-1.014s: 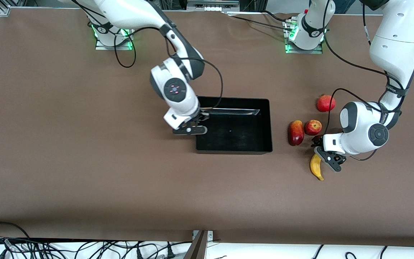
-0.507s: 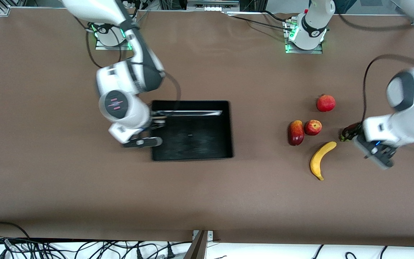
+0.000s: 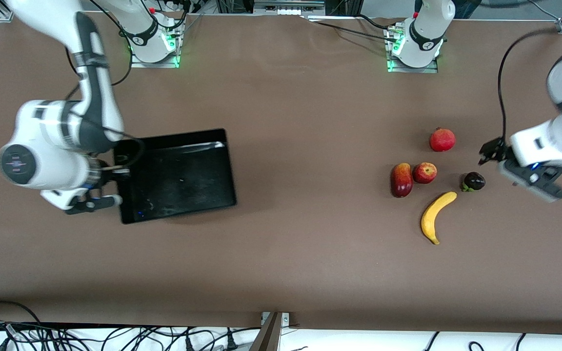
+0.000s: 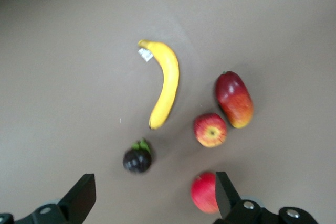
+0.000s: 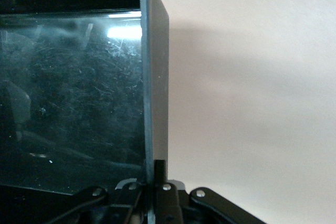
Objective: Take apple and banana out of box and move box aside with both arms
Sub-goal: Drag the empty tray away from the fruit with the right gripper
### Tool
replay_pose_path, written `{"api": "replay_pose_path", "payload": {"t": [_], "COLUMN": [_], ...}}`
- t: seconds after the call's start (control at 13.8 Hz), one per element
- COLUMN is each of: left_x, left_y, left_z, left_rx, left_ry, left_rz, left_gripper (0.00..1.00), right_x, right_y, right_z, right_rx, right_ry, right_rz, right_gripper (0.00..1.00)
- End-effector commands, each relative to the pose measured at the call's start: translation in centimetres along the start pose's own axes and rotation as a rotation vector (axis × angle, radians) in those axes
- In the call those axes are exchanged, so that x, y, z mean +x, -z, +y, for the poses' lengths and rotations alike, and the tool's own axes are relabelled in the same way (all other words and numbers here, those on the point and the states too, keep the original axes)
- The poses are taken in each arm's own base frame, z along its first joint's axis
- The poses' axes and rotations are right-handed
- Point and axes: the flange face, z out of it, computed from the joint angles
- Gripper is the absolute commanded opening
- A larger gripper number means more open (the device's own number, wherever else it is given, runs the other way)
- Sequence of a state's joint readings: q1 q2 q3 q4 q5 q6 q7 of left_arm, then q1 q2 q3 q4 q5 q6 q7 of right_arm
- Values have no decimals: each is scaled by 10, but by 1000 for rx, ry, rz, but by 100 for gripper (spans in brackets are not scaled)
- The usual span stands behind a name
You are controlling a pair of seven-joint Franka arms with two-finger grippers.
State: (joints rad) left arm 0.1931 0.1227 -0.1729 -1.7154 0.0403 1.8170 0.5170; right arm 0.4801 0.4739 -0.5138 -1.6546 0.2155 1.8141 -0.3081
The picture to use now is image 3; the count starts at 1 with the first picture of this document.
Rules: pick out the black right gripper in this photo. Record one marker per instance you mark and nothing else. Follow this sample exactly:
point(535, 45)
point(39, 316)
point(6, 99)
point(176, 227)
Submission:
point(107, 176)

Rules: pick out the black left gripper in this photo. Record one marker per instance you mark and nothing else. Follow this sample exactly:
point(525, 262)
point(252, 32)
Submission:
point(496, 150)

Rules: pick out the red apple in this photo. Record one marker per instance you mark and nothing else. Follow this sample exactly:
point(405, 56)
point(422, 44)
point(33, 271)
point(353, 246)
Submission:
point(425, 173)

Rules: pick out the black plastic tray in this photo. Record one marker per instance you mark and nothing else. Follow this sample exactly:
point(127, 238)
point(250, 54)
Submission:
point(178, 180)

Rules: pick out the yellow banana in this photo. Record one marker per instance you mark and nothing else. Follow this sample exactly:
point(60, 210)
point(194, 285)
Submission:
point(431, 219)

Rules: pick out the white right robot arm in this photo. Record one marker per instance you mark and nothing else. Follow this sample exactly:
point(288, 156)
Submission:
point(42, 126)

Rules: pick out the dark purple mangosteen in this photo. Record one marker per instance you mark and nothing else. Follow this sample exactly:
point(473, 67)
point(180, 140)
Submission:
point(475, 181)

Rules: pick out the red pomegranate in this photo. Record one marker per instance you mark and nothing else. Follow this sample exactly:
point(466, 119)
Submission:
point(443, 140)

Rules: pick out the red mango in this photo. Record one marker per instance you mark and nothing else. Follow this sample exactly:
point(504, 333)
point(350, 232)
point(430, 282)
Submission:
point(402, 181)

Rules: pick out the brown table cover sheet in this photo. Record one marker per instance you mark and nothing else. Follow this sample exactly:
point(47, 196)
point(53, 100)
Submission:
point(286, 268)

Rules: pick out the aluminium profile bar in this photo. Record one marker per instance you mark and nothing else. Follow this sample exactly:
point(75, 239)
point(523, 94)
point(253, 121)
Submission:
point(269, 339)

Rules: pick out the white power strip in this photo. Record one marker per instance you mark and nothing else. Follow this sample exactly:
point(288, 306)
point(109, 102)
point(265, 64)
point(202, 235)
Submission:
point(288, 9)

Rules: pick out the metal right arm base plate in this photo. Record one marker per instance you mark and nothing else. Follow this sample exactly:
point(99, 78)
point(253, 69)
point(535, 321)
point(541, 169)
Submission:
point(137, 63)

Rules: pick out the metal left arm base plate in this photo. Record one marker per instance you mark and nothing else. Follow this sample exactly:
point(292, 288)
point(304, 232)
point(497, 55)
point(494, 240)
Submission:
point(393, 66)

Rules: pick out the small metal bracket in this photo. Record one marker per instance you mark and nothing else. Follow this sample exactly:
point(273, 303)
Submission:
point(286, 319)

